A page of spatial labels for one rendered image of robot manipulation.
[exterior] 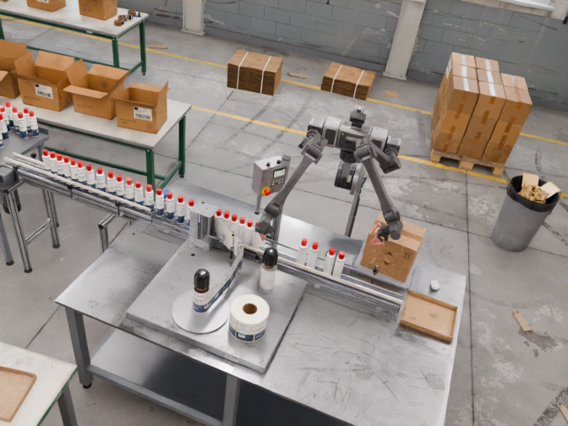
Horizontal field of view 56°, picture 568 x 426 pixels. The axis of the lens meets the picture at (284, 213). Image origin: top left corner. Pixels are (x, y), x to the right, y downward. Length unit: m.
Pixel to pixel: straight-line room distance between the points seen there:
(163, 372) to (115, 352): 0.35
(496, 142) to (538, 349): 2.56
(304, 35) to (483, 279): 4.87
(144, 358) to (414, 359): 1.67
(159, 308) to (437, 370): 1.52
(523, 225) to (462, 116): 1.53
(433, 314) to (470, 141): 3.34
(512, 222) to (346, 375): 2.85
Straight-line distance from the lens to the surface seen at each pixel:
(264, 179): 3.01
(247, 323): 2.74
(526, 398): 4.33
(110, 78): 4.95
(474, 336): 4.51
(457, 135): 6.29
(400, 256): 3.29
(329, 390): 2.81
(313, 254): 3.16
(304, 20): 8.39
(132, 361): 3.61
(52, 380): 2.89
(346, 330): 3.06
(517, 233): 5.33
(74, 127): 4.73
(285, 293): 3.10
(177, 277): 3.14
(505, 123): 6.26
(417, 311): 3.29
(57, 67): 5.13
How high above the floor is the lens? 3.13
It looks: 38 degrees down
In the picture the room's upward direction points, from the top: 9 degrees clockwise
